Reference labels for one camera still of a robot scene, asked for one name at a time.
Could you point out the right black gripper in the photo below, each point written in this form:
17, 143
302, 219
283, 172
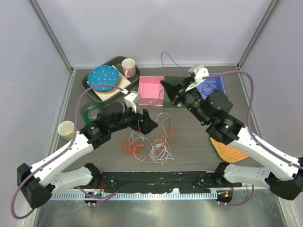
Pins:
175, 90

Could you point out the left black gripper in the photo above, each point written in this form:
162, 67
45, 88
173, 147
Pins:
145, 126

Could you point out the green plastic box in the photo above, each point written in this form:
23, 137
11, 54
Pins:
166, 101

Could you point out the pink plastic box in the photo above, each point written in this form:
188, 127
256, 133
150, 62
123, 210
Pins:
151, 90

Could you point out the blue plastic box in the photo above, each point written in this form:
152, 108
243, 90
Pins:
210, 85

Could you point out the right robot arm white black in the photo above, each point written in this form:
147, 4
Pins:
280, 173

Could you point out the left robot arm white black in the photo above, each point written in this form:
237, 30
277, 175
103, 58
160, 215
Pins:
41, 180

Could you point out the pink mug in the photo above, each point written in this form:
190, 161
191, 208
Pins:
129, 68

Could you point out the green tape roll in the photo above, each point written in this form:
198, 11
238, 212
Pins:
90, 111

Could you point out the blue dotted plate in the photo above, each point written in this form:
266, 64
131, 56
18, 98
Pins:
103, 78

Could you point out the yellow mug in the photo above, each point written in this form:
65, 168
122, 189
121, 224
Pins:
67, 129

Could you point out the orange woven mat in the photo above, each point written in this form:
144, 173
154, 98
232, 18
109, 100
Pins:
227, 153

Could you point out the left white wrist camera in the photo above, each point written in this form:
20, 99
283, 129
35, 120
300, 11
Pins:
131, 100

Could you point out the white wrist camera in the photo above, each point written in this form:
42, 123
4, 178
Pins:
131, 100
199, 72

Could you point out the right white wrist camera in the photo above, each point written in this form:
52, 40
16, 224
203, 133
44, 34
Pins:
199, 72

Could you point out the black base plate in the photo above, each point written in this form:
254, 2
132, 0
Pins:
160, 182

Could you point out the white slotted cable duct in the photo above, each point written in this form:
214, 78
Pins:
174, 195

